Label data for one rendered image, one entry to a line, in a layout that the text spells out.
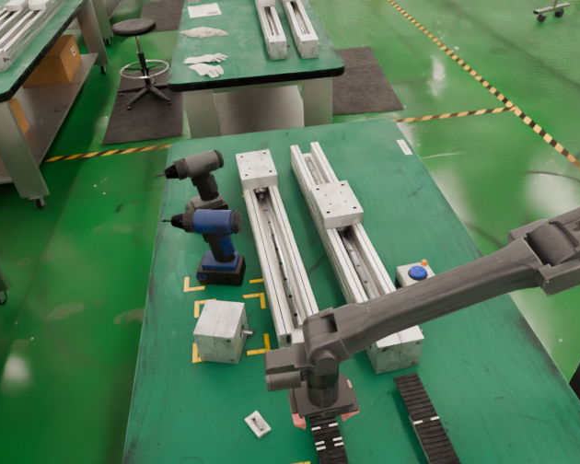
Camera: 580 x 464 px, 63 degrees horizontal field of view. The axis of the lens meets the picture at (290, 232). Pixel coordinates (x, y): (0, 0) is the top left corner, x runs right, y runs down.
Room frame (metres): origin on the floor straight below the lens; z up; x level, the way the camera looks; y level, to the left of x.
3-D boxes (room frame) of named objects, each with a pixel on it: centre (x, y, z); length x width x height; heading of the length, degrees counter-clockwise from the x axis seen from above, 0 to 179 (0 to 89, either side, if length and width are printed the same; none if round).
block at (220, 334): (0.71, 0.16, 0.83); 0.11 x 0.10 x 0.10; 78
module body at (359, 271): (1.09, -0.13, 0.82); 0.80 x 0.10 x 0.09; 9
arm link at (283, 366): (0.48, 0.00, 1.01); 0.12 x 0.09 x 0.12; 94
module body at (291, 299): (1.06, 0.05, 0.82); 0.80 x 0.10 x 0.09; 9
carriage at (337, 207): (1.09, -0.13, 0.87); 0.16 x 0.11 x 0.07; 9
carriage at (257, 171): (1.31, 0.09, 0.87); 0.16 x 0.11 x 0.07; 9
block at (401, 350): (0.65, -0.22, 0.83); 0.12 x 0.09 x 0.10; 99
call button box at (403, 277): (0.83, -0.30, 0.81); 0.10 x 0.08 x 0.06; 99
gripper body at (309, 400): (0.49, -0.04, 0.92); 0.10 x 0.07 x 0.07; 99
